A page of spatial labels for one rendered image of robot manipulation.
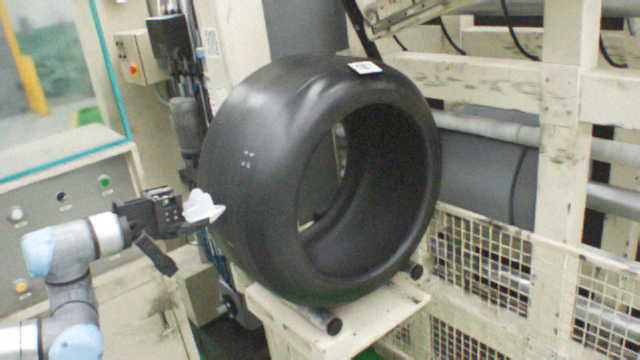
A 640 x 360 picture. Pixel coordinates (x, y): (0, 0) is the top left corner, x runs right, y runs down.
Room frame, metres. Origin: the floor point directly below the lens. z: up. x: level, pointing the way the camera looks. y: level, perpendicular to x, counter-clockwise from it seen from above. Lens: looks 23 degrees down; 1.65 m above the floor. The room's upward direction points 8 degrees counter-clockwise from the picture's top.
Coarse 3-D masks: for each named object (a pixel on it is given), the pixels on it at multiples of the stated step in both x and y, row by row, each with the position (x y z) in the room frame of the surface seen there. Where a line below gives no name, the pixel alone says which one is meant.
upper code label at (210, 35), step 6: (204, 30) 1.29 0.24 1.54; (210, 30) 1.27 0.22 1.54; (204, 36) 1.30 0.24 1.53; (210, 36) 1.27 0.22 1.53; (216, 36) 1.25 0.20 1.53; (210, 42) 1.28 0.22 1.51; (216, 42) 1.25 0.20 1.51; (210, 48) 1.28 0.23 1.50; (216, 48) 1.26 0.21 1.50; (210, 54) 1.29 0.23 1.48; (216, 54) 1.26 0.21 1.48
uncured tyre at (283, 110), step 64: (320, 64) 1.01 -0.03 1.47; (384, 64) 1.07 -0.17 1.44; (256, 128) 0.91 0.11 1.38; (320, 128) 0.90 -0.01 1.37; (384, 128) 1.30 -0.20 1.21; (256, 192) 0.84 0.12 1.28; (384, 192) 1.26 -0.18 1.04; (256, 256) 0.84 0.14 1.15; (320, 256) 1.17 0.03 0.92; (384, 256) 1.10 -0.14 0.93
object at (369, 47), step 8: (344, 0) 1.38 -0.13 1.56; (352, 0) 1.38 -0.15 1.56; (344, 8) 1.39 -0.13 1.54; (352, 8) 1.38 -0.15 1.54; (352, 16) 1.39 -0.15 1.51; (360, 16) 1.39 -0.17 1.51; (352, 24) 1.41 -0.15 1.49; (360, 24) 1.39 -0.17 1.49; (360, 32) 1.40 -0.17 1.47; (360, 40) 1.42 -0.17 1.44; (368, 40) 1.41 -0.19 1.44; (368, 48) 1.41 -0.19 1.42; (376, 48) 1.42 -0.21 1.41; (368, 56) 1.43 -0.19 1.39; (376, 56) 1.42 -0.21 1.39
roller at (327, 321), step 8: (288, 304) 1.00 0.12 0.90; (296, 304) 0.98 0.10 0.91; (304, 312) 0.95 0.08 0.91; (312, 312) 0.93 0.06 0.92; (320, 312) 0.92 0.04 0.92; (328, 312) 0.92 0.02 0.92; (312, 320) 0.92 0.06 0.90; (320, 320) 0.90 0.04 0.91; (328, 320) 0.89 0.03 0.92; (336, 320) 0.89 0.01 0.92; (320, 328) 0.90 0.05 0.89; (328, 328) 0.88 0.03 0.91; (336, 328) 0.89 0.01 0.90
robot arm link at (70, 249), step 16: (64, 224) 0.73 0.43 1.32; (80, 224) 0.73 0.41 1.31; (32, 240) 0.69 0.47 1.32; (48, 240) 0.69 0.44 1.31; (64, 240) 0.70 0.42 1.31; (80, 240) 0.71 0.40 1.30; (96, 240) 0.72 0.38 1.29; (32, 256) 0.67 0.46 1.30; (48, 256) 0.68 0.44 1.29; (64, 256) 0.69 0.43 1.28; (80, 256) 0.70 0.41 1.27; (96, 256) 0.72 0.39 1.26; (32, 272) 0.67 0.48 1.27; (48, 272) 0.68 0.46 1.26; (64, 272) 0.68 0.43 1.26; (80, 272) 0.70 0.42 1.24
